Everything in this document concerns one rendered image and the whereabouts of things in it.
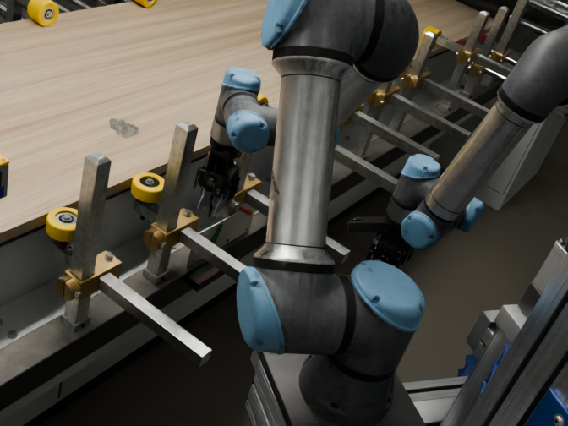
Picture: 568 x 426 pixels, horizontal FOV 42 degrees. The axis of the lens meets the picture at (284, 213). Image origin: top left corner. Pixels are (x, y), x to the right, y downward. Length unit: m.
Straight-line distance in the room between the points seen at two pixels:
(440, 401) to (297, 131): 0.62
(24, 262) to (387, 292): 0.98
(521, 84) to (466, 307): 2.10
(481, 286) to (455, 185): 2.11
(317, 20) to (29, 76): 1.26
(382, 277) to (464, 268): 2.50
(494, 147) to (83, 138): 1.02
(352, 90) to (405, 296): 0.36
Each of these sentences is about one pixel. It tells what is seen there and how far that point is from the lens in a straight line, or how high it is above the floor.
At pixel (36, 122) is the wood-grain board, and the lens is 1.94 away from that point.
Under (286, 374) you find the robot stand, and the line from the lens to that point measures 1.20.
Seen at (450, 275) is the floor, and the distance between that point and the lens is 3.46.
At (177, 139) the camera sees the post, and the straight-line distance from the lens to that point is 1.58.
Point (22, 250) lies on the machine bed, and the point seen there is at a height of 0.76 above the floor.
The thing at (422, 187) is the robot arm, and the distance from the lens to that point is 1.60.
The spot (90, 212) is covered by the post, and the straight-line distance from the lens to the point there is 1.45.
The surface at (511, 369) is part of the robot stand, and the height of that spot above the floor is 1.24.
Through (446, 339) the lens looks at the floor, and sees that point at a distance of 3.11.
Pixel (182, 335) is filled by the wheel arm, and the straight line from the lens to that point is 1.49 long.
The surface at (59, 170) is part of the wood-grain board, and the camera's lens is 1.77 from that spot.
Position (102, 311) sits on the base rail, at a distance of 1.71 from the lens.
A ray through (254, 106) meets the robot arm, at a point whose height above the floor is 1.27.
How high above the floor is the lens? 1.88
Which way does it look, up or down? 33 degrees down
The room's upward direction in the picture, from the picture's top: 18 degrees clockwise
